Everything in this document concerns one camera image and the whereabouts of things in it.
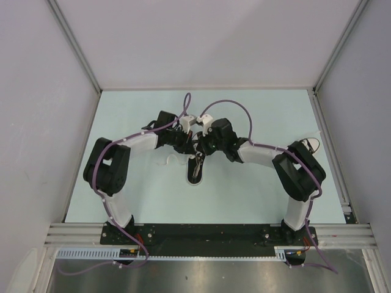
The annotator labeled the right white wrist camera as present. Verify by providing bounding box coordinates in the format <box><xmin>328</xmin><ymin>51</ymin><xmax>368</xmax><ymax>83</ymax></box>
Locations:
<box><xmin>196</xmin><ymin>114</ymin><xmax>214</xmax><ymax>136</ymax></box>

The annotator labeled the white slotted cable duct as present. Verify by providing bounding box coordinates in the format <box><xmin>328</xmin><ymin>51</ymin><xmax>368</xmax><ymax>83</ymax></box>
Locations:
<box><xmin>56</xmin><ymin>245</ymin><xmax>290</xmax><ymax>262</ymax></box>

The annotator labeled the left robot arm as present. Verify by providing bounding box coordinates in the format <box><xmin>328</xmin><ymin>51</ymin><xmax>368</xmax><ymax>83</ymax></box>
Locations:
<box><xmin>83</xmin><ymin>111</ymin><xmax>196</xmax><ymax>244</ymax></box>

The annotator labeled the black canvas sneaker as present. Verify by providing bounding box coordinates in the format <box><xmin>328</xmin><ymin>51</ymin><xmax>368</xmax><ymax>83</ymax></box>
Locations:
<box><xmin>186</xmin><ymin>152</ymin><xmax>205</xmax><ymax>186</ymax></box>
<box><xmin>300</xmin><ymin>137</ymin><xmax>321</xmax><ymax>154</ymax></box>

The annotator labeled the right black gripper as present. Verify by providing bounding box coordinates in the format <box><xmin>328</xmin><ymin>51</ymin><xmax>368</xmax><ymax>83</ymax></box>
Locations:
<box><xmin>196</xmin><ymin>127</ymin><xmax>226</xmax><ymax>156</ymax></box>

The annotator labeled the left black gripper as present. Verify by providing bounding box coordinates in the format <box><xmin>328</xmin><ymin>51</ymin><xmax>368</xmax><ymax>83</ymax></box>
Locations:
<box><xmin>166</xmin><ymin>127</ymin><xmax>196</xmax><ymax>154</ymax></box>

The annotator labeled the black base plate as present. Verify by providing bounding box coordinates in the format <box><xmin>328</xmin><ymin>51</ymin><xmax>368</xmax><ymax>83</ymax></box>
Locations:
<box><xmin>100</xmin><ymin>222</ymin><xmax>318</xmax><ymax>246</ymax></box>

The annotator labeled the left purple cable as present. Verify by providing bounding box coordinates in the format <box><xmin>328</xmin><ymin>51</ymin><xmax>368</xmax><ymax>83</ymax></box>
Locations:
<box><xmin>57</xmin><ymin>92</ymin><xmax>193</xmax><ymax>277</ymax></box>

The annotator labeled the aluminium frame rail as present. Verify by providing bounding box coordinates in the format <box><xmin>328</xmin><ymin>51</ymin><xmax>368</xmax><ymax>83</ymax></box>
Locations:
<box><xmin>45</xmin><ymin>223</ymin><xmax>378</xmax><ymax>249</ymax></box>

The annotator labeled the white shoelace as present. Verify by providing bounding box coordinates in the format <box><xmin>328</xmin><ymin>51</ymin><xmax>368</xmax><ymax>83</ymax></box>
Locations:
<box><xmin>155</xmin><ymin>153</ymin><xmax>205</xmax><ymax>169</ymax></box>

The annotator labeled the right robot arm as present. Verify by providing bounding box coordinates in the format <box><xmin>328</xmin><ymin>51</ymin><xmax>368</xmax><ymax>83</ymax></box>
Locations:
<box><xmin>195</xmin><ymin>114</ymin><xmax>326</xmax><ymax>245</ymax></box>

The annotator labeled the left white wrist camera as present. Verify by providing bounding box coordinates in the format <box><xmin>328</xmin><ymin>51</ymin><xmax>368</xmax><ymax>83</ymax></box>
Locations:
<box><xmin>179</xmin><ymin>115</ymin><xmax>197</xmax><ymax>134</ymax></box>

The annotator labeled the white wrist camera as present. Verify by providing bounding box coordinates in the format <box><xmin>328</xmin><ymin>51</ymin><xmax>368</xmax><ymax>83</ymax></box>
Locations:
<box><xmin>179</xmin><ymin>115</ymin><xmax>197</xmax><ymax>134</ymax></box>
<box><xmin>196</xmin><ymin>114</ymin><xmax>214</xmax><ymax>136</ymax></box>

